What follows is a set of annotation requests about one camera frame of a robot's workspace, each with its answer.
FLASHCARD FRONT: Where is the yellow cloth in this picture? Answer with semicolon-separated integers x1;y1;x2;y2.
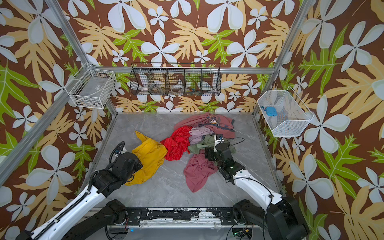
125;131;168;186

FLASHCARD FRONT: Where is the red cloth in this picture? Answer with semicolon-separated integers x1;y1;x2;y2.
160;126;192;161

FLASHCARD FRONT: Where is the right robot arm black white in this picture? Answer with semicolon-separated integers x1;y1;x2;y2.
205;143;311;240

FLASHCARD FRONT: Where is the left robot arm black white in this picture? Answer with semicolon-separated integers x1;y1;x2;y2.
16;142;143;240

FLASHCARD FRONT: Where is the olive green cloth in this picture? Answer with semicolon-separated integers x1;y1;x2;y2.
188;134;237;155

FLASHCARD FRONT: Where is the maroon cloth front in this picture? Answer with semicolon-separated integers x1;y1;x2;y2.
184;154;218;193

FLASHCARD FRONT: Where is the mauve cloth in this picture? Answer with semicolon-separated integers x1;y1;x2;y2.
189;126;214;145

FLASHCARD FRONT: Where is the dusty pink garment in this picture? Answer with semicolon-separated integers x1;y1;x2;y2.
174;113;236;139

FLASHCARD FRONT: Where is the blue object in basket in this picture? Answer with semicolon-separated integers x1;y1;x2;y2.
261;106;278;117

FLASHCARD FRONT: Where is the aluminium rear crossbar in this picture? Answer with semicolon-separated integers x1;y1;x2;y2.
93;66;275;75

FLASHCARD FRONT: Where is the aluminium diagonal beam left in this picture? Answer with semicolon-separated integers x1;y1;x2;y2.
0;64;91;187

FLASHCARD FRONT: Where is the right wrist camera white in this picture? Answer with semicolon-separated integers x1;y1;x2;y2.
214;134;224;152

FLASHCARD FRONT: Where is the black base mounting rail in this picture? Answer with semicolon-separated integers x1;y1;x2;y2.
112;207;246;227

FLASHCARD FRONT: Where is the white wire basket right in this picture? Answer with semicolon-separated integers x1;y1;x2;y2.
258;87;315;138

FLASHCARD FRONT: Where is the white wire basket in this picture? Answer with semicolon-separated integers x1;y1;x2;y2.
67;68;117;109
258;87;315;138

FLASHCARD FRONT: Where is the white wire basket left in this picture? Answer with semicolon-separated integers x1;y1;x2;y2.
67;68;117;109

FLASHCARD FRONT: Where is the black wire basket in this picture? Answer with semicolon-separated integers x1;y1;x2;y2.
128;63;222;96

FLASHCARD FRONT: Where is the aluminium frame post left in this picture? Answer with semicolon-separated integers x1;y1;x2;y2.
46;1;117;117

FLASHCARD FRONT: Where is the aluminium frame post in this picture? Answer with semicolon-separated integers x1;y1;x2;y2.
46;1;117;117
252;0;313;117

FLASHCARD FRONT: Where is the aluminium frame post right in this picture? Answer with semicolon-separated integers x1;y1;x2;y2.
252;0;313;117

